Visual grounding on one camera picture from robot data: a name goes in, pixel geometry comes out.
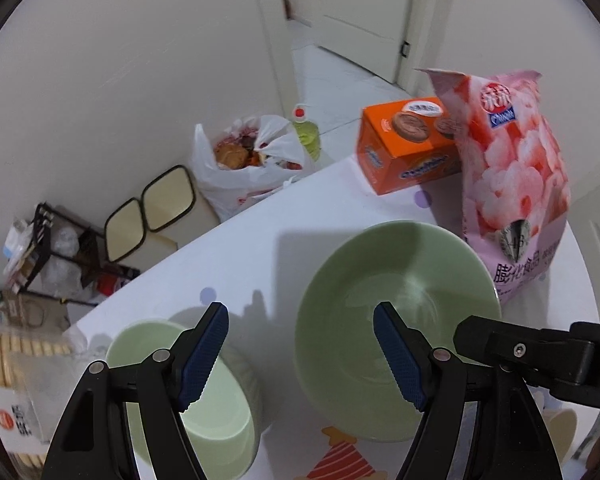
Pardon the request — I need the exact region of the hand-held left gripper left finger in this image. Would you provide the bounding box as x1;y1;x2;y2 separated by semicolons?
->
42;301;230;480

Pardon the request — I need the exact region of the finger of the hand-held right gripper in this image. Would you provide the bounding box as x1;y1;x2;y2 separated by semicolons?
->
454;316;600;411

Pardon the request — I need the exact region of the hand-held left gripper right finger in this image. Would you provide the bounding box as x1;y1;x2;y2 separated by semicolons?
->
372;301;563;480

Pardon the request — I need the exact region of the wide green bowl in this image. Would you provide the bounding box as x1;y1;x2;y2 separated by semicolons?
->
294;220;503;443

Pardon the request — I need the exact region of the deep green bowl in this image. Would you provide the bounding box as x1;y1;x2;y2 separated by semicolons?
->
105;317;263;478

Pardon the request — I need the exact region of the pink snack bag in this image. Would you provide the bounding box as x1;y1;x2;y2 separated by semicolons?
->
415;67;572;308

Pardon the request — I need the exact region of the white plastic bag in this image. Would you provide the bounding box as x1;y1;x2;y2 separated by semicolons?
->
192;114;317;223

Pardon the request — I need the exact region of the clear pack of round biscuits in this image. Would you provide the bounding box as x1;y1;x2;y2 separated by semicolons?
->
0;325;88;468

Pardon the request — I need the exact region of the orange biscuit box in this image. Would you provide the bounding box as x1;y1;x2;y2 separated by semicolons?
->
356;97;463;197

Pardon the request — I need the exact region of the green bottle red cap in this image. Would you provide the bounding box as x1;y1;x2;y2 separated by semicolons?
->
291;102;322;163

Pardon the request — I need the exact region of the white door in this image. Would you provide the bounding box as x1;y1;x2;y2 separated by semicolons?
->
277;0;421;85

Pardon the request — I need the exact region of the black wire rack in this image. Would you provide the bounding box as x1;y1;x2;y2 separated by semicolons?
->
2;202;142;308

